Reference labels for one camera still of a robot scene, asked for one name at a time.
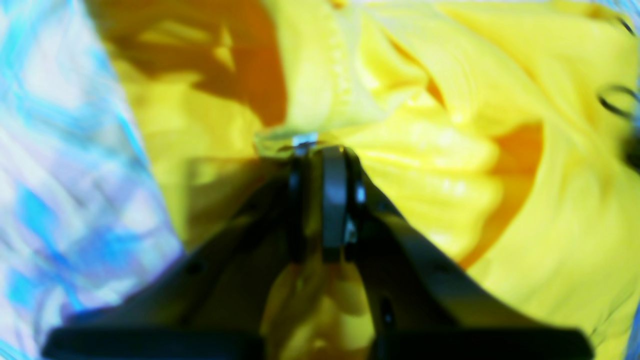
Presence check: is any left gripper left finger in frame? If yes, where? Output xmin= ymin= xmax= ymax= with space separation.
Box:
xmin=42 ymin=149 xmax=310 ymax=360

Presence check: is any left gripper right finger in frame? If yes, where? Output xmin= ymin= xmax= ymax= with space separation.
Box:
xmin=320 ymin=146 xmax=594 ymax=360

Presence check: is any yellow T-shirt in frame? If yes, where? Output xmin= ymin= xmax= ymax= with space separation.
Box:
xmin=87 ymin=0 xmax=639 ymax=360

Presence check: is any patterned blue tablecloth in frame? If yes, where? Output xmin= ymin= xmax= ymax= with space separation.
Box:
xmin=0 ymin=0 xmax=183 ymax=360

